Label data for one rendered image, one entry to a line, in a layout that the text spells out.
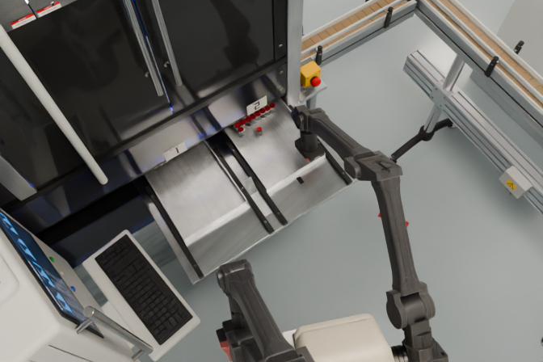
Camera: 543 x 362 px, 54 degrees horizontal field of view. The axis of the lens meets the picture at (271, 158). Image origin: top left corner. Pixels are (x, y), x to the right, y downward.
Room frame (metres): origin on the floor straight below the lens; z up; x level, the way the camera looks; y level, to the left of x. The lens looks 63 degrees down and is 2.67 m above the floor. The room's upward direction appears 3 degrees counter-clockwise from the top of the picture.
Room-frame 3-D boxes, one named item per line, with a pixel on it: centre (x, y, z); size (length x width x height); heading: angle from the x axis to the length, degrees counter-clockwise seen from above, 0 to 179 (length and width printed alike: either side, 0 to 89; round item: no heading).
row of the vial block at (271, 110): (1.09, 0.05, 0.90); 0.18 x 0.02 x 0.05; 121
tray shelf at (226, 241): (0.85, 0.11, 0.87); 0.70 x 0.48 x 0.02; 121
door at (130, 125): (0.81, 0.51, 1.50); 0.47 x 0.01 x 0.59; 121
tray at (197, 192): (0.82, 0.29, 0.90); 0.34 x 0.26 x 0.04; 31
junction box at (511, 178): (0.95, -1.07, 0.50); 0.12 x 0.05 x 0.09; 31
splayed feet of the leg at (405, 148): (1.43, -0.85, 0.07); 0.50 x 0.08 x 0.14; 121
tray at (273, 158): (1.00, 0.00, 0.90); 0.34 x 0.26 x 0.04; 31
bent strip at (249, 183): (0.76, 0.06, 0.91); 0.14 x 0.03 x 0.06; 30
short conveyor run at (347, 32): (1.49, -0.33, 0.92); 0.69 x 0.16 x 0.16; 121
